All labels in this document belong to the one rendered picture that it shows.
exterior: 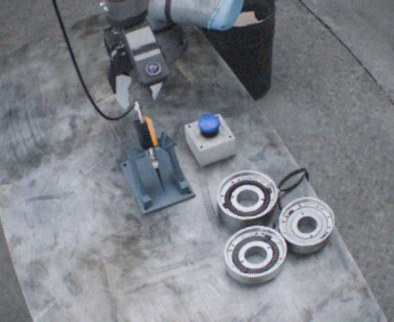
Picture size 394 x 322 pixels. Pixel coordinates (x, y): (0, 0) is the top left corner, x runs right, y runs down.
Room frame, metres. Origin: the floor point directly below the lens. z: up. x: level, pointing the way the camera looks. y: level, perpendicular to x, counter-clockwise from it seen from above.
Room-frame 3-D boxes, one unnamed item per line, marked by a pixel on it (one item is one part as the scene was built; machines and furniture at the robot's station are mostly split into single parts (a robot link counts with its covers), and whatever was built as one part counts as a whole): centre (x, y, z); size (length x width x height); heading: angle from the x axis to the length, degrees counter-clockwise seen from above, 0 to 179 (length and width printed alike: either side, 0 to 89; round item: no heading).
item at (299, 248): (0.63, -0.18, 0.82); 0.10 x 0.10 x 0.04
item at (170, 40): (1.18, 0.07, 0.85); 0.15 x 0.15 x 0.10
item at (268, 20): (1.90, -0.19, 0.21); 0.34 x 0.34 x 0.43
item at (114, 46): (0.83, 0.09, 1.12); 0.09 x 0.08 x 0.12; 19
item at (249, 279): (0.58, -0.08, 0.82); 0.10 x 0.10 x 0.04
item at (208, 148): (0.85, -0.03, 0.82); 0.08 x 0.07 x 0.05; 18
